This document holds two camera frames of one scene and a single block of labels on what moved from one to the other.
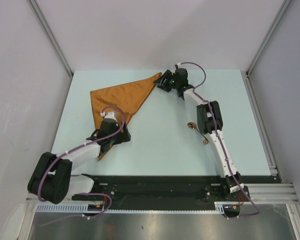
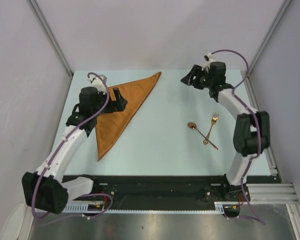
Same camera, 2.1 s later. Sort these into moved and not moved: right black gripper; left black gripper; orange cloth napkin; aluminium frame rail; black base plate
Moved: right black gripper; left black gripper
Not moved: orange cloth napkin; black base plate; aluminium frame rail
